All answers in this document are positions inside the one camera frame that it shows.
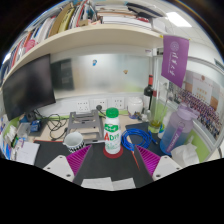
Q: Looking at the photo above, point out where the grey metal laptop stand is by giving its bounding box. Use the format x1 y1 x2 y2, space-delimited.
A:
67 109 105 143

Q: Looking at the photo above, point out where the white drink bottle green cap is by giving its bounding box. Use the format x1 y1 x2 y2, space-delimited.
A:
103 107 122 155

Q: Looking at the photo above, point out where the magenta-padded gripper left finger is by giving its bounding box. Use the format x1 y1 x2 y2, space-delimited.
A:
43 144 92 183

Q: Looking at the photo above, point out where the white wall power outlet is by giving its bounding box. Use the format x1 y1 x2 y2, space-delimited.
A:
93 97 108 111
75 99 91 113
111 96 126 110

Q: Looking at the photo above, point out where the white ceramic jar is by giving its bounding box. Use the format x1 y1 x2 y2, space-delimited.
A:
127 96 144 117

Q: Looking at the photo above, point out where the white plastic bottle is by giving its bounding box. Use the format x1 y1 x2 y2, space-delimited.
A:
158 109 173 140

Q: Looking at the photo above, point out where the white paper sheet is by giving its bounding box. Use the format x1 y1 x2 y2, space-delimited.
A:
80 176 115 192
15 141 41 166
111 177 137 191

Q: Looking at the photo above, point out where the black white checkered mug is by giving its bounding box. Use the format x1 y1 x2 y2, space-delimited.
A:
63 131 86 154

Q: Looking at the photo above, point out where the black power cable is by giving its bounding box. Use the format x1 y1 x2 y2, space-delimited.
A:
34 109 70 141

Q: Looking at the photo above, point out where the dark wine bottle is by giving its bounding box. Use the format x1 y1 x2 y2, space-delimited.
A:
143 74 155 111

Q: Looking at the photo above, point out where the black computer monitor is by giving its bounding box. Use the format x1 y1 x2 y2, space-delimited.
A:
1 54 57 122

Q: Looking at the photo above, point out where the wall shelf with books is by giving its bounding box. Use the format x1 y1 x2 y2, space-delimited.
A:
0 0 168 88

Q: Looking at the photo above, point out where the small blue box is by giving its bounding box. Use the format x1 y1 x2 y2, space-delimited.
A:
29 119 43 133

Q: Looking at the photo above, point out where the group photo poster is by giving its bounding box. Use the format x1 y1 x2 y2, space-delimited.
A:
168 68 224 142

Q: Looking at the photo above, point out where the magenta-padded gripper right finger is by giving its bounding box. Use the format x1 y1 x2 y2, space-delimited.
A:
135 144 183 182

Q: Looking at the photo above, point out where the large purple water bottle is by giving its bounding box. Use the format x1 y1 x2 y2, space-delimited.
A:
159 103 200 156

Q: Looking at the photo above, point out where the flat round red coaster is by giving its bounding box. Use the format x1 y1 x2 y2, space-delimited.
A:
102 146 124 159

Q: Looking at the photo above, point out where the black desk mat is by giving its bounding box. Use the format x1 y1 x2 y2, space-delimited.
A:
33 121 174 190

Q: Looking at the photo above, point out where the tall drinking glass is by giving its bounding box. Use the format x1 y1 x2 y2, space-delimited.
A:
147 96 168 135

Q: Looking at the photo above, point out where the white crumpled tissue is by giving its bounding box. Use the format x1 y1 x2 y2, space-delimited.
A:
179 143 201 168

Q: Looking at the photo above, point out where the purple hanging banner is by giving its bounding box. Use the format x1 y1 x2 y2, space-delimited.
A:
161 34 190 89

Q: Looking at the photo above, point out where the coiled blue cable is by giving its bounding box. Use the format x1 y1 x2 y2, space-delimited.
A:
120 128 160 152

